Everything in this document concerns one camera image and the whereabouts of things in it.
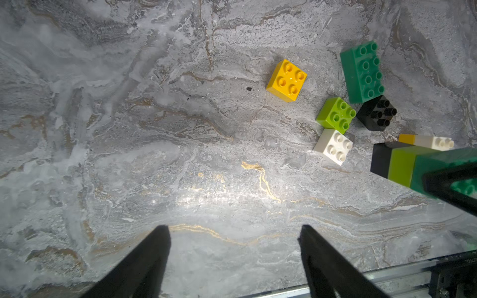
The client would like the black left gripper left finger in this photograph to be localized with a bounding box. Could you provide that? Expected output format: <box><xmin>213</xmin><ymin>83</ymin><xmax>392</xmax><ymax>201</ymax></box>
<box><xmin>82</xmin><ymin>225</ymin><xmax>171</xmax><ymax>298</ymax></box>

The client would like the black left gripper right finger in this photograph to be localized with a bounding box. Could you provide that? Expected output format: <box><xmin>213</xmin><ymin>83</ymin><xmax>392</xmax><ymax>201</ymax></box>
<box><xmin>298</xmin><ymin>225</ymin><xmax>388</xmax><ymax>298</ymax></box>

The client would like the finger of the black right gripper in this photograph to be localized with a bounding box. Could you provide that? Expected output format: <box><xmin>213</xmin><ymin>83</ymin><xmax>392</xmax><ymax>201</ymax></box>
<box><xmin>422</xmin><ymin>163</ymin><xmax>477</xmax><ymax>217</ymax></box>

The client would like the dark green long brick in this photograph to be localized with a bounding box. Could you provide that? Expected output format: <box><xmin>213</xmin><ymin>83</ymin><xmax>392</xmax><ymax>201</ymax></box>
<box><xmin>340</xmin><ymin>40</ymin><xmax>385</xmax><ymax>104</ymax></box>
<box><xmin>410</xmin><ymin>148</ymin><xmax>477</xmax><ymax>197</ymax></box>

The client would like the white square brick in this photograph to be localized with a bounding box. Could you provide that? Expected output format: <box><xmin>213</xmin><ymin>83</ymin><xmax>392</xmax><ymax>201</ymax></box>
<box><xmin>414</xmin><ymin>135</ymin><xmax>455</xmax><ymax>151</ymax></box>
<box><xmin>313</xmin><ymin>129</ymin><xmax>354</xmax><ymax>166</ymax></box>

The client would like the lime green square brick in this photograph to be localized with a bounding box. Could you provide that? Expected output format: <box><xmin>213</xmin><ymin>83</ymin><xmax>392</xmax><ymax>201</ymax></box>
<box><xmin>388</xmin><ymin>145</ymin><xmax>437</xmax><ymax>188</ymax></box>

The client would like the yellow square brick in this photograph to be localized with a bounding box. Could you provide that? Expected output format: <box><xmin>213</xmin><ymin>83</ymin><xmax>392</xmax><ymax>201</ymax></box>
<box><xmin>266</xmin><ymin>59</ymin><xmax>308</xmax><ymax>103</ymax></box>
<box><xmin>398</xmin><ymin>134</ymin><xmax>416</xmax><ymax>145</ymax></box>

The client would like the black square brick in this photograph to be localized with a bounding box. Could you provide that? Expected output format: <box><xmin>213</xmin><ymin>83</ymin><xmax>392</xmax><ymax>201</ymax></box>
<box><xmin>370</xmin><ymin>142</ymin><xmax>411</xmax><ymax>178</ymax></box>
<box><xmin>356</xmin><ymin>95</ymin><xmax>397</xmax><ymax>131</ymax></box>

